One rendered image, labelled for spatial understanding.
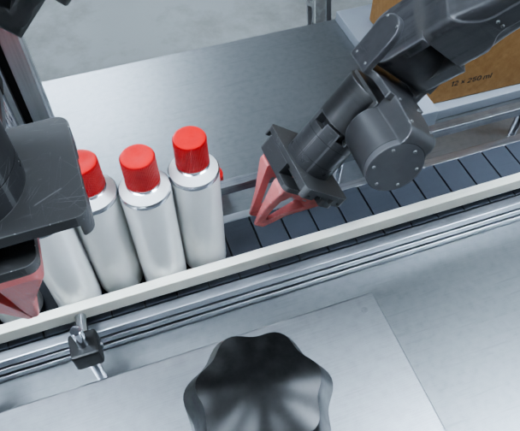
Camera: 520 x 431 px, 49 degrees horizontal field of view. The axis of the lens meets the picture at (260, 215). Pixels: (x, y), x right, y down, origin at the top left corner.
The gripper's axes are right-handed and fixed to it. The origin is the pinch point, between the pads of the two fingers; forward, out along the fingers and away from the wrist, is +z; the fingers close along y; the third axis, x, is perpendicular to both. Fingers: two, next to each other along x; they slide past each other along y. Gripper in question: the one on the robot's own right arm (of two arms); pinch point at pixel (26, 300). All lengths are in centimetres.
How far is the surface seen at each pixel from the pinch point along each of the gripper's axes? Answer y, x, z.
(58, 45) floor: -2, 200, 114
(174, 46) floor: 42, 182, 114
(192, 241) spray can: 12.1, 18.3, 24.1
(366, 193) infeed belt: 37, 22, 31
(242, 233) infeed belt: 19.0, 22.0, 30.7
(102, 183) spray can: 4.9, 19.5, 12.8
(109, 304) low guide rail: 1.6, 16.0, 27.7
